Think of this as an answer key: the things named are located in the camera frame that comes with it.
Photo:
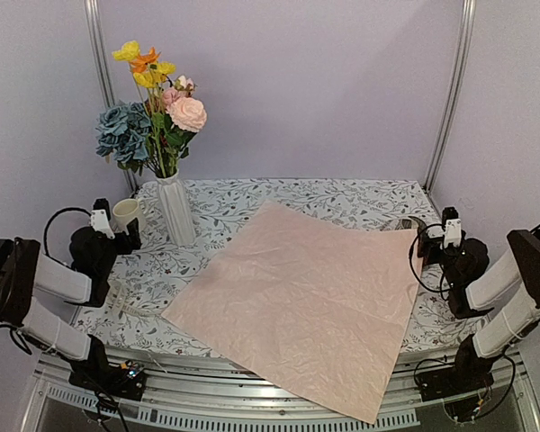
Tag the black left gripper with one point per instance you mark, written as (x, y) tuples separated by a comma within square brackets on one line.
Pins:
[(127, 247)]

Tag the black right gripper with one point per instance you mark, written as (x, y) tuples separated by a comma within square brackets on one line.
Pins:
[(427, 244)]

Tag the cream printed ribbon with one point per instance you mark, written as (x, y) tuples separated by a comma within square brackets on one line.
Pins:
[(117, 303)]

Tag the blue flower bunch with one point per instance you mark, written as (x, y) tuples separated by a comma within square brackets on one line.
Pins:
[(124, 134)]

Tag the pink wrapping paper sheet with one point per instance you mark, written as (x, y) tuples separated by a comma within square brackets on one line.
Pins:
[(316, 309)]

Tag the peach peony flower stem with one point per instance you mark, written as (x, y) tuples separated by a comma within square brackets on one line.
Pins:
[(184, 117)]

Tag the yellow poppy flower stem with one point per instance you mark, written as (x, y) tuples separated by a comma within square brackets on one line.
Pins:
[(127, 52)]

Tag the orange poppy flower stem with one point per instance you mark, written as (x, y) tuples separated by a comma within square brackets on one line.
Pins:
[(145, 73)]

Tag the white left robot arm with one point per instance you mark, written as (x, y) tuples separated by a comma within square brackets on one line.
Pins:
[(28, 276)]

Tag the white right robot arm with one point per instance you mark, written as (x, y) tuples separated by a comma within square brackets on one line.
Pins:
[(507, 289)]

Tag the white ribbed ceramic vase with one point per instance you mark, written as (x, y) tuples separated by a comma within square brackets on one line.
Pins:
[(176, 210)]

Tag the cream ceramic mug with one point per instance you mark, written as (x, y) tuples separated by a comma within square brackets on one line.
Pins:
[(125, 211)]

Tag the floral patterned tablecloth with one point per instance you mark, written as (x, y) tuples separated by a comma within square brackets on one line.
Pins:
[(160, 270)]

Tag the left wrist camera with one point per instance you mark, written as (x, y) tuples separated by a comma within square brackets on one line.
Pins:
[(100, 218)]

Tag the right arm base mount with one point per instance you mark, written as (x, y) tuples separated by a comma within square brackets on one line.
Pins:
[(469, 373)]

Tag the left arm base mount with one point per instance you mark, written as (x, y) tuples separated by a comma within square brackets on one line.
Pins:
[(125, 380)]

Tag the aluminium front rail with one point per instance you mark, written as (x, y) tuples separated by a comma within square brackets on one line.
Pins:
[(186, 393)]

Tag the right aluminium frame post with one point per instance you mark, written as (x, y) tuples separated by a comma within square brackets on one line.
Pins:
[(461, 56)]

